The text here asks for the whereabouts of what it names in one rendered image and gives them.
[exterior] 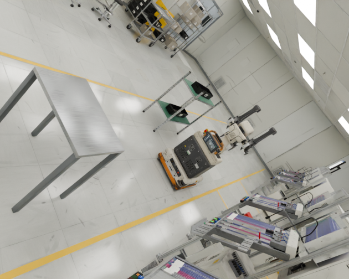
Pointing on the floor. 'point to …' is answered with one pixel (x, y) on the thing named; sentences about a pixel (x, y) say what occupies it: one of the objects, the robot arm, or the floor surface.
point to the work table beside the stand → (67, 124)
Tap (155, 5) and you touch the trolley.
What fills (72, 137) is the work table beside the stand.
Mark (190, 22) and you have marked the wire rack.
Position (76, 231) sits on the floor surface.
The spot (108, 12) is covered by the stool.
